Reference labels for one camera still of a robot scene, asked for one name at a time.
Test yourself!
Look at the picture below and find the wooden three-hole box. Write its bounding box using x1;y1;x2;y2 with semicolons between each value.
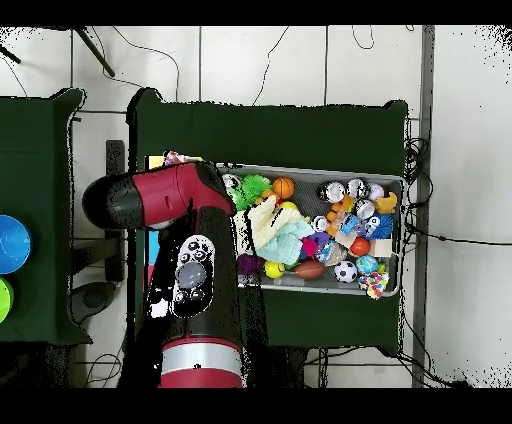
143;154;203;281

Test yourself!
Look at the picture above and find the short black tripod leg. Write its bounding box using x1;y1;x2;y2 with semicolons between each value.
0;43;22;65

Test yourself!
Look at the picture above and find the thin black floor cable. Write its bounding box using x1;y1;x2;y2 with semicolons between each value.
251;26;290;106
91;26;181;101

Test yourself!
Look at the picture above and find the black white soccer ball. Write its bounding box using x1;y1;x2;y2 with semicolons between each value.
333;260;358;284

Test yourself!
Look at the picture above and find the green plastic bowl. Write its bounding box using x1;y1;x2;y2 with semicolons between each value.
0;275;15;324

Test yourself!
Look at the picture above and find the brown toy football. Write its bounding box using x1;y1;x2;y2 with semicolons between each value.
293;260;326;281

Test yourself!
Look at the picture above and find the black standing panel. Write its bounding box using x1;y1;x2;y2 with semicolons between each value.
104;139;126;283

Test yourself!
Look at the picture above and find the knotted polka dot cloth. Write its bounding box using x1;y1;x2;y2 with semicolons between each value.
357;270;390;300

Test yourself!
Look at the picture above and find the blue globe ball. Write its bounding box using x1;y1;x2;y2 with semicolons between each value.
355;254;380;276

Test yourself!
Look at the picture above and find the dark green side tablecloth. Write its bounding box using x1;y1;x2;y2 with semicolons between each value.
0;87;94;346

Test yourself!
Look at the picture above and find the blue plastic bowl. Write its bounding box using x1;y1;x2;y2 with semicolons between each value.
0;214;32;276

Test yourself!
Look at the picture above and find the orange toy basketball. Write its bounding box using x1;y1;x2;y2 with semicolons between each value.
272;176;296;200

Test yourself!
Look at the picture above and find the grey round floor stand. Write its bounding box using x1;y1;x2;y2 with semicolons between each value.
71;281;117;323

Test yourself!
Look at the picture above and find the silver mesh bin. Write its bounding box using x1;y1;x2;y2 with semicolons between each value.
217;162;405;298

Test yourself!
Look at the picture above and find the long black tripod leg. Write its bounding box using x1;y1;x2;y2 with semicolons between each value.
73;26;117;78

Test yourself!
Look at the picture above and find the black cable bundle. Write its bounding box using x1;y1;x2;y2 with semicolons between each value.
402;137;434;209

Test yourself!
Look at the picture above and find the cream yellow cloth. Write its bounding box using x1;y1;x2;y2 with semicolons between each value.
233;195;307;255

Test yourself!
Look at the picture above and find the yellow smiley ball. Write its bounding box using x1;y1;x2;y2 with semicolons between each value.
263;260;286;280

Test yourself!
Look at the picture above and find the large blue spiky puffer toy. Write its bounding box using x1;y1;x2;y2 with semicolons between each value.
361;213;396;241

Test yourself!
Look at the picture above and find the green spiky puffer toy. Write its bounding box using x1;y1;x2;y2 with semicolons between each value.
225;174;274;212

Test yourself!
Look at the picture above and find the light blue cloth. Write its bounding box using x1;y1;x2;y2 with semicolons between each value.
255;219;315;266

